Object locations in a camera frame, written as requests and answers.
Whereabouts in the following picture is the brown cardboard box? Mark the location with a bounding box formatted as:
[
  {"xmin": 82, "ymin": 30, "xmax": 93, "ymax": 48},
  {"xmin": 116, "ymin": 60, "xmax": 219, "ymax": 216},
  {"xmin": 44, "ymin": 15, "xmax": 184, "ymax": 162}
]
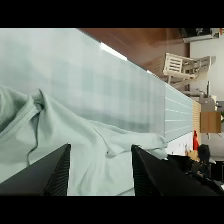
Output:
[{"xmin": 199, "ymin": 111, "xmax": 222, "ymax": 134}]

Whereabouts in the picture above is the pale green shirt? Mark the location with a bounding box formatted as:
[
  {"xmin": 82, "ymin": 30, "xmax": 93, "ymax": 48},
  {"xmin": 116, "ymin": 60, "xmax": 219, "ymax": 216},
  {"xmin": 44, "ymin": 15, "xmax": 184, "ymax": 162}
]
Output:
[{"xmin": 0, "ymin": 84, "xmax": 169, "ymax": 197}]

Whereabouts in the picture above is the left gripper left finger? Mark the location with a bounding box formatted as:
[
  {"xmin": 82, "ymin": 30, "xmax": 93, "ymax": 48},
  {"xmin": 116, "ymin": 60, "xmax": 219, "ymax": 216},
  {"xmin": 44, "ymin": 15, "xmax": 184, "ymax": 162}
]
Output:
[{"xmin": 0, "ymin": 143, "xmax": 72, "ymax": 197}]

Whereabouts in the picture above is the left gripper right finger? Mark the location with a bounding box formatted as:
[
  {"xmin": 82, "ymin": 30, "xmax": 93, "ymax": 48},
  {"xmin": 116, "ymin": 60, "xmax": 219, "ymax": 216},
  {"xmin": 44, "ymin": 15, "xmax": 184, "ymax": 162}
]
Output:
[{"xmin": 130, "ymin": 144, "xmax": 222, "ymax": 197}]

